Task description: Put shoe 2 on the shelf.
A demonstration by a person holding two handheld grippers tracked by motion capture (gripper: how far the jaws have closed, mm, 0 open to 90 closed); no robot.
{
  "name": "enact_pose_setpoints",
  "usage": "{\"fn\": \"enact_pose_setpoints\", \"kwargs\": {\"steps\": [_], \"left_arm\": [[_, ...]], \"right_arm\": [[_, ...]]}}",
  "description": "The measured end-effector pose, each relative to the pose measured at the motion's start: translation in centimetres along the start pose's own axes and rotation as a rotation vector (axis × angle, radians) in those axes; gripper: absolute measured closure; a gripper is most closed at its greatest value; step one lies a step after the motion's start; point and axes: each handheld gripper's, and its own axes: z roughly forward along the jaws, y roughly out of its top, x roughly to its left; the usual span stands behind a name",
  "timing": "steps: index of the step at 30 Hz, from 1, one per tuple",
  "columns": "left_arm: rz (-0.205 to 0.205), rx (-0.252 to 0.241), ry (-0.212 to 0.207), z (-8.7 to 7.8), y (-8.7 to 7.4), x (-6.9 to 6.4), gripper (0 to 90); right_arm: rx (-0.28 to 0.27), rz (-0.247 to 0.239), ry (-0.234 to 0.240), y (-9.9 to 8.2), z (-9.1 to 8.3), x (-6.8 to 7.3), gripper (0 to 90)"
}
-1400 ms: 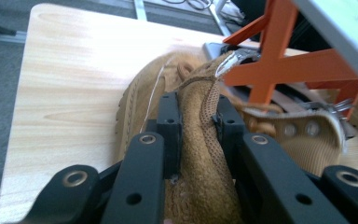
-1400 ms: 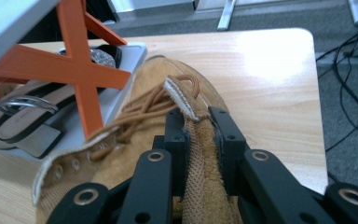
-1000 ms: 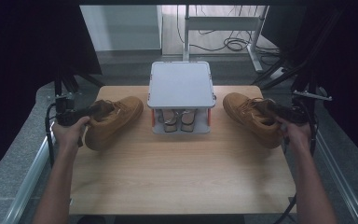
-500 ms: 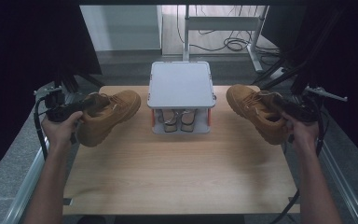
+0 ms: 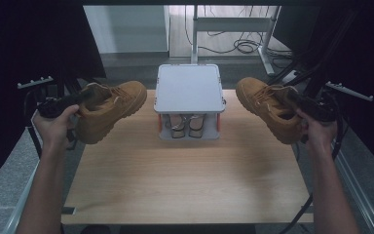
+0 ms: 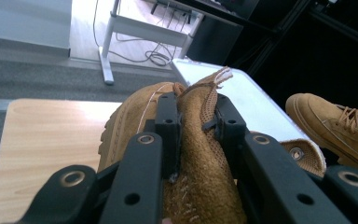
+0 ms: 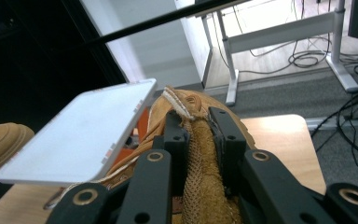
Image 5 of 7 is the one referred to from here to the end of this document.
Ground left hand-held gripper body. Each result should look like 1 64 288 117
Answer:
17 75 79 120

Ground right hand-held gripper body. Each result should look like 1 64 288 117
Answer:
301 81 374 123

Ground tan suede boot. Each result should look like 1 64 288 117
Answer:
74 80 148 145
235 76 306 145

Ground black sandal silver strap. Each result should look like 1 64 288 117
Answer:
188 114 206 138
165 114 187 139

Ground person's right hand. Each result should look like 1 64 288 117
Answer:
295 108 339 154

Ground person's left hand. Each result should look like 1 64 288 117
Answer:
32 104 81 154

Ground white power strip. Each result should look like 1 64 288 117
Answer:
281 69 299 84

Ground black curtain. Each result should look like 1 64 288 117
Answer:
0 0 106 196
305 0 374 179

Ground white cabinet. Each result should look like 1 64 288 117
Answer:
83 4 169 55

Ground right hand-held gripper black cable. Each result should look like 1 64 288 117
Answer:
279 94 350 234

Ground hand-held gripper black cable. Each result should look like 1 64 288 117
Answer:
279 94 350 234
23 87 45 160

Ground left hand-held gripper black cable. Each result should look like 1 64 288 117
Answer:
23 87 45 160

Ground black floor cables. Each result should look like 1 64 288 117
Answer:
183 4 293 59

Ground aluminium rail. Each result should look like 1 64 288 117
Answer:
334 152 374 234
3 162 42 234

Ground white metal desk frame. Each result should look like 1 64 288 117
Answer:
190 4 281 76

